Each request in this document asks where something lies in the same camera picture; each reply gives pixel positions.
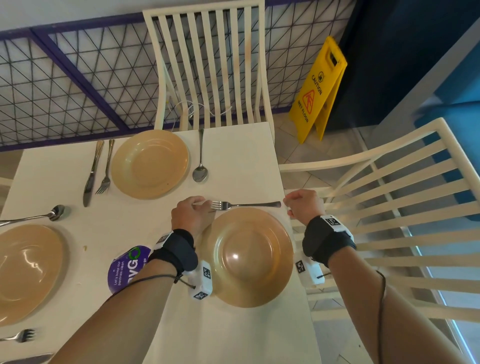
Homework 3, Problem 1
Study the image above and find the person's right hand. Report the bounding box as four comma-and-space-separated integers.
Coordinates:
283, 189, 326, 226

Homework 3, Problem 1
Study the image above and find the person's left hand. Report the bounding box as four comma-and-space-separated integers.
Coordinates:
171, 196, 217, 239

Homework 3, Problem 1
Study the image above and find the silver fork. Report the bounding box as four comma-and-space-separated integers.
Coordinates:
210, 200, 282, 211
95, 139, 116, 195
0, 328, 37, 344

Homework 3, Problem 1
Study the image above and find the person's left forearm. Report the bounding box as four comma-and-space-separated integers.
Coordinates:
49, 258, 178, 364

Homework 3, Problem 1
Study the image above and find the person's right forearm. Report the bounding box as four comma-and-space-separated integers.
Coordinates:
328, 247, 470, 364

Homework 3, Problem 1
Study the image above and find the silver spoon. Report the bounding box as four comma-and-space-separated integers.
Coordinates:
0, 204, 67, 228
192, 128, 209, 184

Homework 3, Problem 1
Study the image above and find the black right wristband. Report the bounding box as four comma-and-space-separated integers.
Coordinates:
302, 214, 357, 268

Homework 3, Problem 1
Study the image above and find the black wristband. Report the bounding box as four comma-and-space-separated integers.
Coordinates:
302, 214, 357, 268
148, 229, 199, 277

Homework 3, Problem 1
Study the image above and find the black left wristband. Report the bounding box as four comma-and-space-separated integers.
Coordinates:
148, 229, 199, 277

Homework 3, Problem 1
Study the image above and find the tan plate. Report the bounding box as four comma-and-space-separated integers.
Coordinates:
202, 207, 295, 309
0, 224, 65, 327
110, 129, 190, 200

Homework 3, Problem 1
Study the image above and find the purple round sticker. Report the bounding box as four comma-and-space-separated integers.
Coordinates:
107, 245, 153, 297

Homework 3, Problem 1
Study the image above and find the white slatted chair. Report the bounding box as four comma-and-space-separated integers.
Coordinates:
142, 0, 277, 144
278, 117, 480, 328

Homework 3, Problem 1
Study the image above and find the silver knife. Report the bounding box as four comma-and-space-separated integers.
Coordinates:
82, 140, 105, 208
0, 352, 54, 364

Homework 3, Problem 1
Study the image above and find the yellow wet floor sign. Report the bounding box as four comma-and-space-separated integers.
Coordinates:
287, 35, 348, 145

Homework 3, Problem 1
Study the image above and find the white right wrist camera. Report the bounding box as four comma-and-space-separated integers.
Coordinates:
295, 259, 322, 289

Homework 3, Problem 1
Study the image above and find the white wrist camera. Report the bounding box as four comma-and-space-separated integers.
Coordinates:
186, 260, 214, 301
295, 259, 322, 289

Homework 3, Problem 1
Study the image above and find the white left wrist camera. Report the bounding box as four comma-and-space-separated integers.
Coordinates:
186, 260, 214, 301

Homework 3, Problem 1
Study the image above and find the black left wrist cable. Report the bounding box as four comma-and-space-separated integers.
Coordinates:
112, 274, 197, 298

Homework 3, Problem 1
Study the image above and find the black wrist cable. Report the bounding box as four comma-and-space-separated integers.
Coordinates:
375, 269, 388, 364
112, 274, 197, 298

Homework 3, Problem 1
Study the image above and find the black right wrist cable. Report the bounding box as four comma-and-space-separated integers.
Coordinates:
375, 269, 388, 364

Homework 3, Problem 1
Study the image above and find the purple framed wire mesh fence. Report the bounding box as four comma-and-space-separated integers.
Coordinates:
0, 0, 358, 153

